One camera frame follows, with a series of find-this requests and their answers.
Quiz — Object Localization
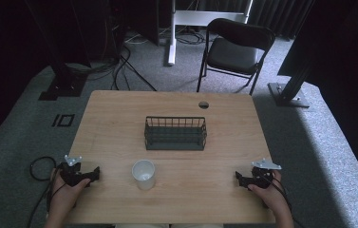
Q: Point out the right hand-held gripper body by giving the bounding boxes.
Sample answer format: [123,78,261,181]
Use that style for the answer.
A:
[245,158,283,190]

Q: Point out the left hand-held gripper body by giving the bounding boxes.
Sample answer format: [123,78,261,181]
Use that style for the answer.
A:
[58,154,94,187]

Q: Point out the white cup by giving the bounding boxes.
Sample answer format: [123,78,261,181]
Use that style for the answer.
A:
[131,159,157,191]

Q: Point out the black wire basket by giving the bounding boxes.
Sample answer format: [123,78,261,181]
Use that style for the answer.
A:
[143,116,208,151]

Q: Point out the person's right hand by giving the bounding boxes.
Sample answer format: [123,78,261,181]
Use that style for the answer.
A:
[247,170,292,218]

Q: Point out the person's left hand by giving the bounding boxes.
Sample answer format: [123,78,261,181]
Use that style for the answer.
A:
[49,168,91,219]

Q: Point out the black metal stand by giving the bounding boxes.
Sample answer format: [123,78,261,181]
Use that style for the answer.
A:
[24,0,89,102]
[267,44,318,109]

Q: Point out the black folding chair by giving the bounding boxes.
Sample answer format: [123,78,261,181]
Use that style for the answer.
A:
[196,17,276,96]

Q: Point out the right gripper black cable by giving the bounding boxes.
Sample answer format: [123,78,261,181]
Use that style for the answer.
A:
[261,172,304,228]

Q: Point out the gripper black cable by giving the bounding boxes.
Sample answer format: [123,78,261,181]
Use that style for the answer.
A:
[27,156,61,228]
[261,172,304,228]

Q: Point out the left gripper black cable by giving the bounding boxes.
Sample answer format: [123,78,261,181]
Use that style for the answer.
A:
[27,156,61,228]

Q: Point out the black floor cables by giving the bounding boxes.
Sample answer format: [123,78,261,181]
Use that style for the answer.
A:
[66,28,159,93]

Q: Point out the white desk frame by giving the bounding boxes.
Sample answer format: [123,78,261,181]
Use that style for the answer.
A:
[167,0,254,67]

